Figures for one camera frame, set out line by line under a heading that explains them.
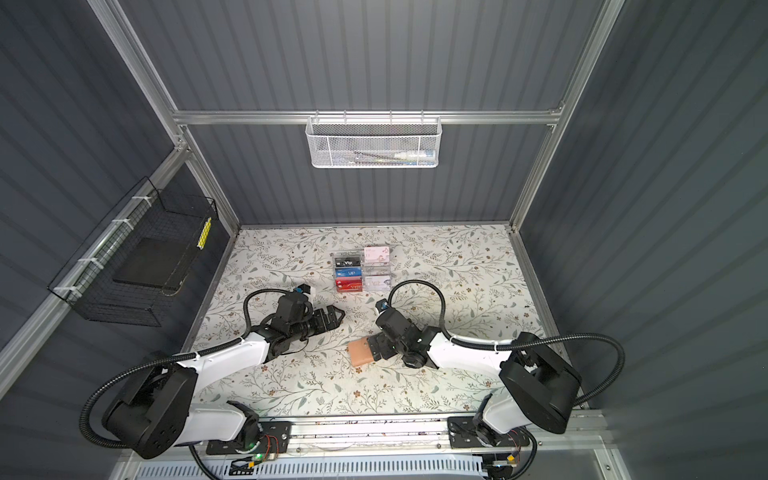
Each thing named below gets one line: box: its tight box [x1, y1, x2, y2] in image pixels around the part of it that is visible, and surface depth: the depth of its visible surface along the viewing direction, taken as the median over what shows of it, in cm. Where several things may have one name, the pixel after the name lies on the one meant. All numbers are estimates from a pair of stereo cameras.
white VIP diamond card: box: [364, 275, 391, 291], surface depth 102 cm
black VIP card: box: [335, 257, 361, 267], surface depth 102 cm
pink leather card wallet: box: [348, 337, 374, 367], surface depth 88 cm
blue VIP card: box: [335, 267, 363, 277], surface depth 101 cm
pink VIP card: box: [364, 246, 390, 263], surface depth 102 cm
